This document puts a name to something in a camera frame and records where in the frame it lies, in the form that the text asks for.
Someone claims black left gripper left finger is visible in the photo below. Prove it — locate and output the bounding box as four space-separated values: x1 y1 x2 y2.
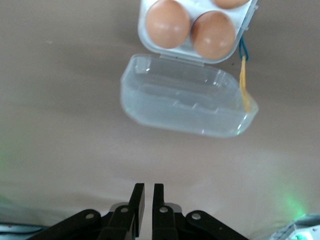
98 183 146 240

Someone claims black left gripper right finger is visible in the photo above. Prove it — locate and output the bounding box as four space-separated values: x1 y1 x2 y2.
151 183 179 240

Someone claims clear plastic egg carton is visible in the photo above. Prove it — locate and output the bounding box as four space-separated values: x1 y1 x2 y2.
119 0 260 139

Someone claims brown egg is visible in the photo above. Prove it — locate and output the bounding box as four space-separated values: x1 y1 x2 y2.
214 0 250 9
191 10 237 60
145 0 191 49

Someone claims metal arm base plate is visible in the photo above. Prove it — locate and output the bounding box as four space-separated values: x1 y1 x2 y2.
270 211 320 240
0 222 46 240

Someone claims yellow and blue string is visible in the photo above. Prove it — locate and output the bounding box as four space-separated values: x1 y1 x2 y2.
238 34 251 114

